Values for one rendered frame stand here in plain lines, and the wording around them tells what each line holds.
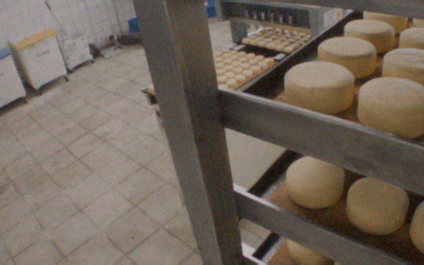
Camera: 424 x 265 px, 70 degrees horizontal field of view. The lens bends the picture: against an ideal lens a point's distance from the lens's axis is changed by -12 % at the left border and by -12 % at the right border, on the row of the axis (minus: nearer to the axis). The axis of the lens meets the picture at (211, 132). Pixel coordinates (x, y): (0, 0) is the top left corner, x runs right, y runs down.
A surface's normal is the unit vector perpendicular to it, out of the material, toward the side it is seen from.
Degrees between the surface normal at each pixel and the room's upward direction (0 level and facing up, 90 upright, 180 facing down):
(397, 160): 90
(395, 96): 0
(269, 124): 90
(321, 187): 0
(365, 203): 0
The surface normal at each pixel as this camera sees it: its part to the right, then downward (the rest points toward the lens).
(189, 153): -0.64, 0.51
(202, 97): 0.75, 0.27
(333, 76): -0.15, -0.82
